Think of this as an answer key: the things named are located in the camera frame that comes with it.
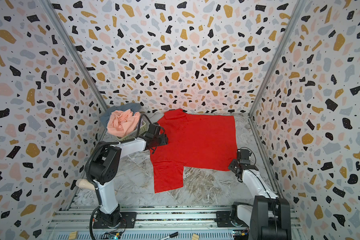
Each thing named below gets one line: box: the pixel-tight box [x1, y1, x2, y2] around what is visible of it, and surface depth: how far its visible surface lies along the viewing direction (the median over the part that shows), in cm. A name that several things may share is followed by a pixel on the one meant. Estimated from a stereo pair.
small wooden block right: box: [192, 233, 200, 240], surface depth 70 cm
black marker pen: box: [160, 231, 179, 240], surface depth 71 cm
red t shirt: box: [150, 108, 238, 193], surface depth 100 cm
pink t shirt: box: [107, 109, 141, 138], surface depth 104 cm
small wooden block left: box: [69, 231, 77, 240], surface depth 70 cm
